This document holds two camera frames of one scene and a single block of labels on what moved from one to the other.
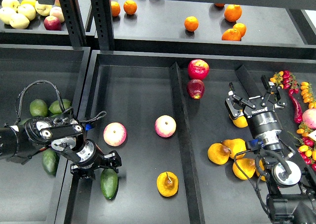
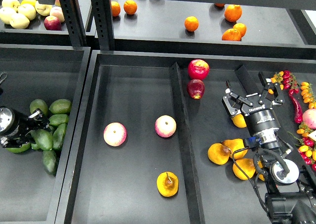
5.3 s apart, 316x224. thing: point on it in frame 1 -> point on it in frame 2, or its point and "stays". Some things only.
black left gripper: x=92 y=156 -> x=35 y=121
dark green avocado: x=109 y=182 -> x=43 y=139
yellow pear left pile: x=218 y=154 stays
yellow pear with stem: x=167 y=183 stays
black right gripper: x=262 y=118 stays
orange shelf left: x=130 y=7 stays
